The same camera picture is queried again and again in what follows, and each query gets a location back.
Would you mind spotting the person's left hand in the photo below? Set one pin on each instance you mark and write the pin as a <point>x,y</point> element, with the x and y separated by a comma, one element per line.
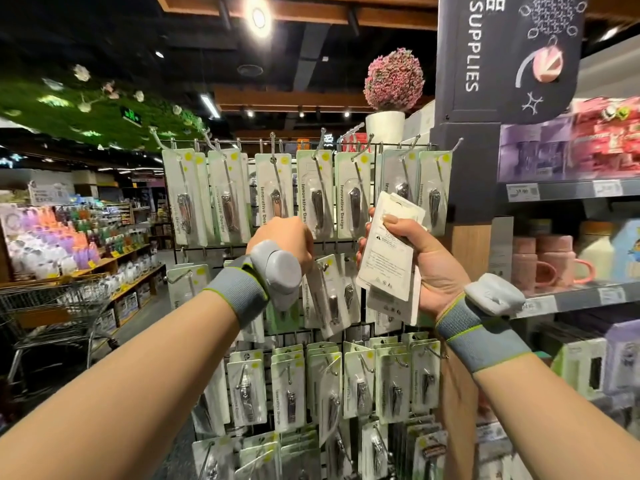
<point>285,235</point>

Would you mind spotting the person's right hand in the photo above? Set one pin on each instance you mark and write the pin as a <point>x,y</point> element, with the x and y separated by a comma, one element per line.
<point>440,270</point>

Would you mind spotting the person's left forearm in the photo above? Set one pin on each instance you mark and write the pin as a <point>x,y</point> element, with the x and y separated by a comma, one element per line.
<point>90,405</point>

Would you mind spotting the large white product box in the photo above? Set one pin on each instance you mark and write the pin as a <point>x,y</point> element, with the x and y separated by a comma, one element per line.
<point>501,250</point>

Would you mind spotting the grey kitchenware shelf unit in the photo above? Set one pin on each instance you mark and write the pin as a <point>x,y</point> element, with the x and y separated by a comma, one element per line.
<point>570,190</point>

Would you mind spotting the wooden laundry shelf unit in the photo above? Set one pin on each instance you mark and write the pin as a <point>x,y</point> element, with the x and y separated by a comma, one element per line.
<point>130,285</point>

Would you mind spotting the lavender product box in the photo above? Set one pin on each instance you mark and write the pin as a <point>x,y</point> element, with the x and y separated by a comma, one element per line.
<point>623,357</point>

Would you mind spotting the empty silver shopping cart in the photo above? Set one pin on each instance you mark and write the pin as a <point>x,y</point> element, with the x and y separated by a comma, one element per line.
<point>55,315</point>

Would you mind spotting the grey wrist tracker band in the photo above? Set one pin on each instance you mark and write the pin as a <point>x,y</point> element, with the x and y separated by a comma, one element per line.
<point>270,270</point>
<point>490,305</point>

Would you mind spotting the pink ceramic mug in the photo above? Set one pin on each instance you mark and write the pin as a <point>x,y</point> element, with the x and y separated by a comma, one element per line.
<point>524,267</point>
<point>560,260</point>

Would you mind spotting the purple boxed appliance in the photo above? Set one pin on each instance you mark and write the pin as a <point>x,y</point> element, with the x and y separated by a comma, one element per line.
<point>535,150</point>

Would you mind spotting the cream white jug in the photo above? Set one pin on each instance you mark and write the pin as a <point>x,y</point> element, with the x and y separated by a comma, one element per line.
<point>597,253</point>

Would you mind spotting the green white box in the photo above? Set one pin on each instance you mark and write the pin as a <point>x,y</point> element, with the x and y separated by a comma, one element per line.
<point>582,367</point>

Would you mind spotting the pink flowers in white pot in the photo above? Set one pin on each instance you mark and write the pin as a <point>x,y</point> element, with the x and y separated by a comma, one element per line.
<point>393,80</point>

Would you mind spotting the blue cartoon box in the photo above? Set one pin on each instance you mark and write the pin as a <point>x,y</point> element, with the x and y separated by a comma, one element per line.
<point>628,250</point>

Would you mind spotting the row of pink red packs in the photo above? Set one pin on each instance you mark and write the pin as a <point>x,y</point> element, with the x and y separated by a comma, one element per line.
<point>605,135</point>

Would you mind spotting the round ceiling lamp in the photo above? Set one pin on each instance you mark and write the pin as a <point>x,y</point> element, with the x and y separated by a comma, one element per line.
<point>258,15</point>

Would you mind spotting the dark hanging aisle sign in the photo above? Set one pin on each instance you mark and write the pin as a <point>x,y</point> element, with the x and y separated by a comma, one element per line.
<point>500,55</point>

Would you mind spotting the row of pastel laundry bottles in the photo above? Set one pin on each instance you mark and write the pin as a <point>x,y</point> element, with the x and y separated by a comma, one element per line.
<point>60,240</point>

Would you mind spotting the green hanging ceiling decor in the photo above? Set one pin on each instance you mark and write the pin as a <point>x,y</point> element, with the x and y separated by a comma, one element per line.
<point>80,110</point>

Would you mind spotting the wooden post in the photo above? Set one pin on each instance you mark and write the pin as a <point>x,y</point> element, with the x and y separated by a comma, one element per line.
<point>458,405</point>

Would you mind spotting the wooden ceiling frame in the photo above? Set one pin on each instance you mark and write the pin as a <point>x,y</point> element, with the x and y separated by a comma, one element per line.
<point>330,10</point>

